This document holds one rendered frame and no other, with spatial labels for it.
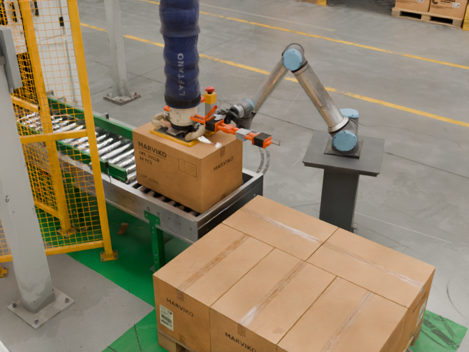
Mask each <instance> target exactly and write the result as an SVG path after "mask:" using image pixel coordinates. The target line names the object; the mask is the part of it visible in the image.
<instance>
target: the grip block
mask: <svg viewBox="0 0 469 352"><path fill-rule="evenodd" d="M215 118H216V117H215V116H212V117H210V118H209V119H206V120H205V129H207V130H209V131H213V132H214V131H215V133H216V132H218V131H220V129H217V126H221V124H222V123H224V119H220V120H214V119H215Z"/></svg>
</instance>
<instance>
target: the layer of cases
mask: <svg viewBox="0 0 469 352"><path fill-rule="evenodd" d="M435 270H436V267H435V266H432V265H429V264H428V263H425V262H423V261H420V260H417V259H416V258H413V257H410V256H407V255H405V254H402V253H401V252H398V251H395V250H393V249H390V248H388V247H385V246H383V245H381V244H378V243H376V242H373V241H371V240H368V239H366V238H364V237H361V236H358V235H355V234H354V233H351V232H349V231H346V230H343V229H342V228H338V227H336V226H333V225H331V224H329V223H327V222H324V221H321V220H319V219H316V218H314V217H311V216H309V215H307V214H304V213H302V212H299V211H297V210H294V209H292V208H290V207H287V206H285V205H282V204H280V203H277V202H275V201H272V200H270V199H268V198H265V197H262V196H259V195H258V196H256V197H255V198H254V199H252V200H251V201H250V202H248V203H247V204H245V206H243V207H242V208H240V209H239V210H237V211H236V212H235V213H234V214H232V215H231V216H230V217H228V218H227V219H226V220H225V221H223V222H222V223H220V224H219V225H217V227H215V228H214V229H212V230H211V231H209V232H208V233H207V234H206V235H204V236H203V237H202V238H200V239H199V240H198V241H197V242H195V243H194V244H192V245H191V246H190V247H189V248H187V249H186V250H185V251H183V252H182V253H180V254H179V255H178V256H177V257H175V258H174V259H172V260H171V261H170V262H169V263H167V264H166V265H164V266H163V267H162V268H161V269H159V270H158V271H157V272H155V273H154V274H153V282H154V296H155V303H156V318H157V326H158V328H160V329H161V330H162V331H164V332H166V333H168V334H169V335H171V336H172V337H174V338H175V339H177V340H179V341H180V342H181V343H183V344H185V345H187V346H188V347H189V348H191V349H193V350H194V351H196V352H403V350H404V348H405V347H406V345H407V344H408V342H409V341H410V339H411V337H412V336H413V334H414V333H415V331H416V329H417V328H418V326H419V324H420V323H421V322H422V320H423V317H424V312H425V309H426V304H427V301H428V298H429V293H430V290H431V284H432V281H433V276H434V273H435Z"/></svg>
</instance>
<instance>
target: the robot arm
mask: <svg viewBox="0 0 469 352"><path fill-rule="evenodd" d="M281 57H282V58H281V59H280V61H279V62H278V63H277V65H276V66H275V67H274V69H273V70H272V72H271V73H270V74H269V75H268V77H267V78H266V80H265V81H264V82H263V83H262V85H261V86H260V88H259V89H258V90H257V91H256V93H255V95H254V96H253V98H252V99H251V100H249V99H246V100H243V101H241V102H239V103H237V104H236V105H234V106H232V107H230V109H226V110H223V109H221V111H220V110H219V111H220V112H219V111H217V115H214V116H215V117H216V118H215V119H214V120H220V119H224V124H230V123H231V121H233V122H234V123H235V124H236V128H239V125H242V126H244V127H245V129H246V130H248V131H249V128H250V124H251V122H252V120H253V118H254V116H255V115H256V114H257V112H258V110H259V109H260V108H261V107H262V105H263V104H264V103H265V101H266V100H267V99H268V98H269V96H270V95H271V93H272V92H273V91H274V90H275V88H276V87H277V85H278V84H279V83H280V81H281V80H282V79H283V78H284V76H285V75H286V73H287V72H288V71H289V70H290V71H291V72H292V73H293V75H294V76H295V77H296V79H297V81H298V82H299V84H300V85H301V87H302V88H303V90H304V91H305V92H306V94H307V95H308V97H309V98H310V100H311V101H312V103H313V104H314V106H315V107H316V109H317V110H318V112H319V113H320V115H321V116H322V118H323V119H324V121H325V122H326V124H327V125H328V128H327V131H328V132H329V134H330V136H331V137H332V138H333V139H332V150H333V151H335V152H337V153H339V154H354V153H356V152H358V151H359V147H360V145H359V141H358V139H357V134H358V123H359V113H358V111H356V110H353V109H349V108H345V109H340V110H339V109H338V108H337V107H336V105H335V103H334V102H333V100H332V99H331V97H330V95H329V94H328V93H327V91H326V89H325V88H324V87H323V85H322V83H321V82H320V81H319V79H318V77H317V75H316V74H315V73H314V71H313V69H312V68H311V67H310V65H309V64H308V61H307V60H306V58H305V56H304V48H303V46H302V45H301V44H299V43H291V44H289V46H287V47H286V49H284V51H283V52H282V54H281Z"/></svg>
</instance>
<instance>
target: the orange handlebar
mask: <svg viewBox="0 0 469 352"><path fill-rule="evenodd" d="M204 101H205V97H203V96H201V102H200V103H202V102H204ZM163 109H164V110H165V111H167V112H170V107H169V106H165V107H164V108H163ZM190 119H191V120H193V121H196V122H200V123H202V124H205V120H202V119H198V118H196V117H190ZM217 129H220V130H222V131H223V132H224V133H228V134H230V133H231V134H234V135H235V132H236V131H238V130H239V129H238V128H235V126H233V125H231V124H224V123H222V124H221V126H217ZM255 135H256V134H254V133H249V135H246V136H245V139H248V140H252V137H253V136H255ZM270 144H271V140H269V141H268V142H266V144H265V145H270Z"/></svg>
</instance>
